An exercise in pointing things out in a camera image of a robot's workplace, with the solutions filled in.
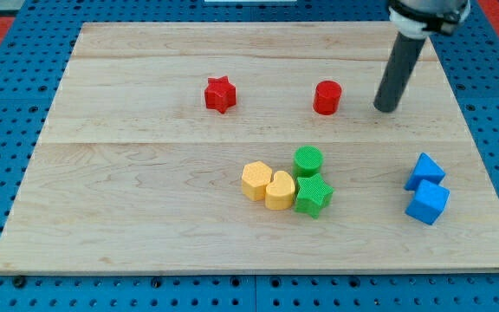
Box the red cylinder block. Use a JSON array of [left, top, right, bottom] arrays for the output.
[[313, 81, 342, 115]]

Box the yellow heart block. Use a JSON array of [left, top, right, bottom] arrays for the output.
[[265, 171, 295, 211]]

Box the red star block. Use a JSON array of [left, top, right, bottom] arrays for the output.
[[204, 75, 237, 114]]

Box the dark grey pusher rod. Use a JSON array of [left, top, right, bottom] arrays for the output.
[[373, 33, 426, 113]]

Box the green cylinder block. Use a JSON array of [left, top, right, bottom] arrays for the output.
[[293, 146, 324, 178]]

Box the blue cube block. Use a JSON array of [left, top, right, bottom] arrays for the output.
[[405, 180, 450, 225]]

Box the yellow hexagon block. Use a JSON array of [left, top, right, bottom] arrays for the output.
[[241, 161, 272, 201]]

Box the green star block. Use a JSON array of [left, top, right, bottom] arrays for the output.
[[294, 173, 334, 219]]

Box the blue triangle block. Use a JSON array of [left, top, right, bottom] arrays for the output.
[[404, 153, 446, 191]]

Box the wooden board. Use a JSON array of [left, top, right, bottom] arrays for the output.
[[0, 22, 499, 276]]

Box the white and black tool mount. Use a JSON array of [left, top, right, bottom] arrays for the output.
[[386, 0, 471, 40]]

